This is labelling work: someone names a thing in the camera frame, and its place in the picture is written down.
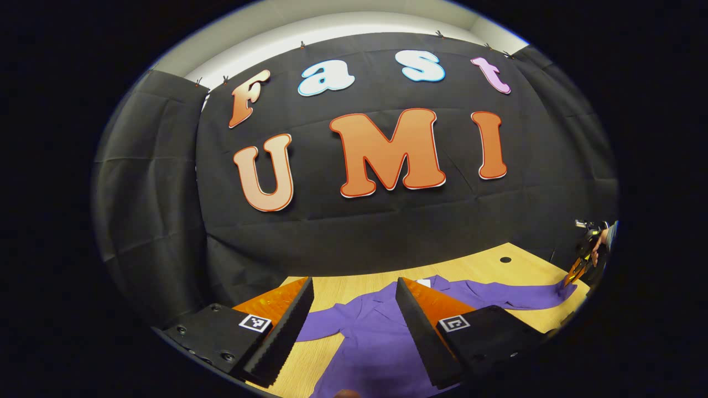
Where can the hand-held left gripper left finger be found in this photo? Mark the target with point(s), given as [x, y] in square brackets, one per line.
[287, 331]

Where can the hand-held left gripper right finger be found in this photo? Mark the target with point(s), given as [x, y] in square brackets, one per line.
[417, 331]

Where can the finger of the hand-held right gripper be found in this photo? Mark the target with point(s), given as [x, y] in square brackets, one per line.
[578, 268]

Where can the purple shirt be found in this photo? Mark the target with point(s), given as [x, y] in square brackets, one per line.
[370, 342]

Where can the black backdrop cloth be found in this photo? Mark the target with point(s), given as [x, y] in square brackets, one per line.
[359, 232]

